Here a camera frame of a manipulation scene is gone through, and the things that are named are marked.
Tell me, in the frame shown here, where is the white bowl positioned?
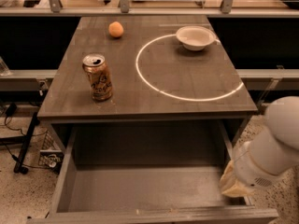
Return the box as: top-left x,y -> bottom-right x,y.
176,26 -> 216,51

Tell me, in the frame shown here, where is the wire mesh basket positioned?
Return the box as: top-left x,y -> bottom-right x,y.
38,132 -> 64,174

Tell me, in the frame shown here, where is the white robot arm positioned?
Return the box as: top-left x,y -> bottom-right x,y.
220,96 -> 299,198

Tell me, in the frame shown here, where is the grey drawer cabinet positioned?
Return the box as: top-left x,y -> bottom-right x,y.
36,14 -> 259,224

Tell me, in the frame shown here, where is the black stand leg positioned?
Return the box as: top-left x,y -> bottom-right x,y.
14,112 -> 39,175

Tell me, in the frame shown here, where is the gold soda can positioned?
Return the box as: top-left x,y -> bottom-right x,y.
82,53 -> 112,101

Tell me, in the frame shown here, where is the orange fruit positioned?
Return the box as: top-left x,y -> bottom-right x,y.
108,21 -> 124,38

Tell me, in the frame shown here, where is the grey top drawer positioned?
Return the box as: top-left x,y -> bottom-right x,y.
26,120 -> 278,224

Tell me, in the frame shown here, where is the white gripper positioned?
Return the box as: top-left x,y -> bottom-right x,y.
219,140 -> 281,199

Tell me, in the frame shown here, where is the metal rail frame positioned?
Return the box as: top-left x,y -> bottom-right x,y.
0,69 -> 56,91

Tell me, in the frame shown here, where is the black floor cable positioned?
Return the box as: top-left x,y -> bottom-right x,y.
0,102 -> 50,224

